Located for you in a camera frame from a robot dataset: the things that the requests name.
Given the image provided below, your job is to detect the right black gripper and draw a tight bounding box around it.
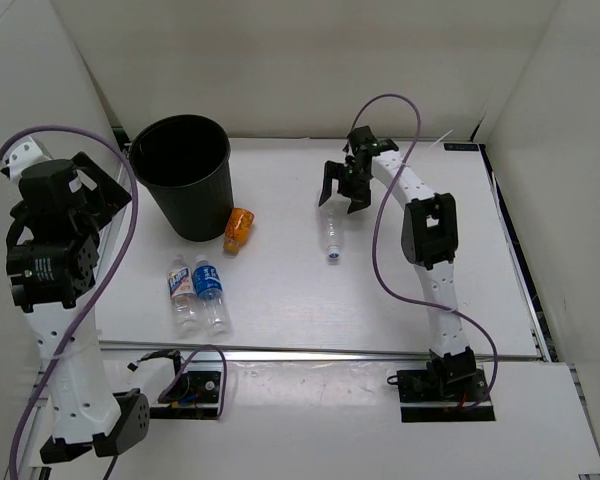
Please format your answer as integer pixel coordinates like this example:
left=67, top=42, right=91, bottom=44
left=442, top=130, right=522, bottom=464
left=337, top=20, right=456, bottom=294
left=318, top=160, right=372, bottom=214

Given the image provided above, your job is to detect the orange plastic bottle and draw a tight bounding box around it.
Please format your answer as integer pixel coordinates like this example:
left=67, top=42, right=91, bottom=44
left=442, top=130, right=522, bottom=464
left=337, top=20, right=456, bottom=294
left=223, top=208, right=255, bottom=255

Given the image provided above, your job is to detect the blue label water bottle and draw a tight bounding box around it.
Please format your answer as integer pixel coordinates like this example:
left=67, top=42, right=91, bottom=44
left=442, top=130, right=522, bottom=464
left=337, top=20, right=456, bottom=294
left=193, top=254, right=231, bottom=336

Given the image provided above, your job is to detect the red-white label water bottle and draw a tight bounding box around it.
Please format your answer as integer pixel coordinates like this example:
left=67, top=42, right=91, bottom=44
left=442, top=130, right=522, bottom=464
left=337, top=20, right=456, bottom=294
left=166, top=255, right=200, bottom=337

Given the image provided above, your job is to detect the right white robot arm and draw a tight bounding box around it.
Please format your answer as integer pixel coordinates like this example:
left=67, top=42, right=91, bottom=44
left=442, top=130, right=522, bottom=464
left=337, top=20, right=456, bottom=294
left=319, top=126, right=478, bottom=407

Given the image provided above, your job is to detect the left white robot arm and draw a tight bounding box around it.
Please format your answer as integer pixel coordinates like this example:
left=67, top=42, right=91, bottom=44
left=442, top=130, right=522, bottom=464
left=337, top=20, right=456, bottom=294
left=0, top=125, right=149, bottom=463

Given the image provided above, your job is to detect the black plastic waste bin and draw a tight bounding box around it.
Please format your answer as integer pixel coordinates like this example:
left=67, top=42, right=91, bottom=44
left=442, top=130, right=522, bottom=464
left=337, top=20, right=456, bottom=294
left=129, top=114, right=234, bottom=242

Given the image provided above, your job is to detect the clear bottle white cap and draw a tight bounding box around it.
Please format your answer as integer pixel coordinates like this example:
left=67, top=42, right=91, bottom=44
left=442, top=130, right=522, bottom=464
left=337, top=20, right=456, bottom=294
left=324, top=209, right=342, bottom=261

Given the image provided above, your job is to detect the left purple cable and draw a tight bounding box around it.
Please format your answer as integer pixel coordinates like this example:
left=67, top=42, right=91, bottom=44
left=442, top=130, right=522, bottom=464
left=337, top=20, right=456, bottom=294
left=0, top=124, right=141, bottom=480

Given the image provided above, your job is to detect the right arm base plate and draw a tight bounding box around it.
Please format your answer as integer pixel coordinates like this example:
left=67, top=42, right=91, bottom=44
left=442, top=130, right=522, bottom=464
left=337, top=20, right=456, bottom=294
left=387, top=369, right=496, bottom=423

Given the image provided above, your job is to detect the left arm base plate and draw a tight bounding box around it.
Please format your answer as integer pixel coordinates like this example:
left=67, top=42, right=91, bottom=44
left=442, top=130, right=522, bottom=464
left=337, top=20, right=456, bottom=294
left=126, top=345, right=228, bottom=420

